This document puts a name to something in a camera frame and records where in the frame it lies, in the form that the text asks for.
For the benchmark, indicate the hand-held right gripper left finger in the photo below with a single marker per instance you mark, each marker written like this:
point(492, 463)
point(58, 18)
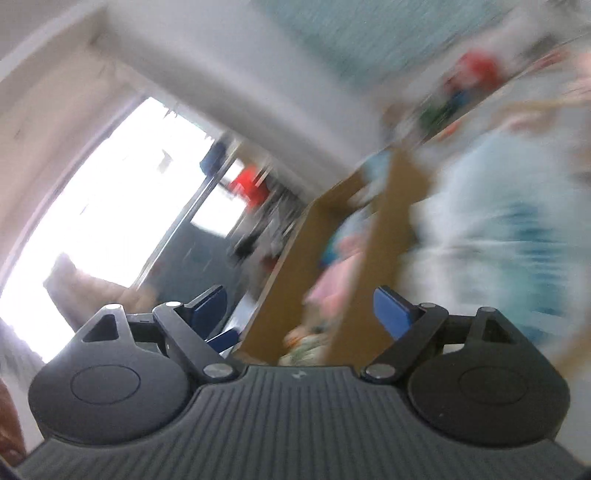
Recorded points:
point(210, 309)

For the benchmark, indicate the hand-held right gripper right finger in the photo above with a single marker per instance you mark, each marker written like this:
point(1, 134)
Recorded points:
point(392, 309)

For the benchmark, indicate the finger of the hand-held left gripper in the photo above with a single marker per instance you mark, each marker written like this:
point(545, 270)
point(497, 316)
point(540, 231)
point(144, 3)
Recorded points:
point(224, 340)

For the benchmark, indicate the brown cardboard box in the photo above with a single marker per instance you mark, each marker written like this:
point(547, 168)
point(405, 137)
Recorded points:
point(300, 258)

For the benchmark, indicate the pink plush with blue dots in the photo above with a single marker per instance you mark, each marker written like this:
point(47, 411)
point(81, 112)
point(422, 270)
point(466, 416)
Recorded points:
point(337, 281)

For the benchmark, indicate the orange and white cloth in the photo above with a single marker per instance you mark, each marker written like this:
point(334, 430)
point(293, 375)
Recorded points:
point(304, 346)

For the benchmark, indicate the tan cloth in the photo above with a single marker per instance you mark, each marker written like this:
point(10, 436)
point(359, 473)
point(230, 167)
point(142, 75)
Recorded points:
point(87, 295)

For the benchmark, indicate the red hanging cloth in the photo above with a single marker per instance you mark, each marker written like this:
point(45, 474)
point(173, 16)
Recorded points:
point(249, 184)

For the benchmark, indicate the mint green cloth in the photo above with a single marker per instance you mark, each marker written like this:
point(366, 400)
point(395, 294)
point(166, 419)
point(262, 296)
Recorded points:
point(485, 207)

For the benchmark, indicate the bright window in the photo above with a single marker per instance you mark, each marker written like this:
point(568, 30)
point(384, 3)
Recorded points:
point(115, 184)

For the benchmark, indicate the patchwork printed sheet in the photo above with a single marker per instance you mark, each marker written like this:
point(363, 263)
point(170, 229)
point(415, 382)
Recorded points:
point(471, 74)

